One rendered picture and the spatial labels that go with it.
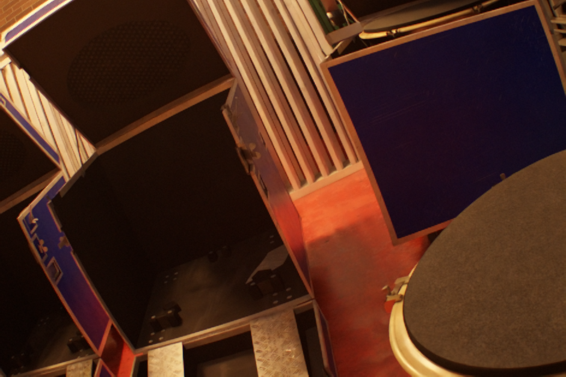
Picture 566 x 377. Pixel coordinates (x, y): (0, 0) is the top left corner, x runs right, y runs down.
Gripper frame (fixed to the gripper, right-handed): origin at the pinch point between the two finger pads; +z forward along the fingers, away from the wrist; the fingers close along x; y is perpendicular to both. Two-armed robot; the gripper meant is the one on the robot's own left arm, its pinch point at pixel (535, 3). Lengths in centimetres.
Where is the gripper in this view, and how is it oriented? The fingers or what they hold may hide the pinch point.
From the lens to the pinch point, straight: 252.4
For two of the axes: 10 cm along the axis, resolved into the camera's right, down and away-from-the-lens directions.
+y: -3.1, 2.0, -9.3
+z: 3.6, 9.3, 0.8
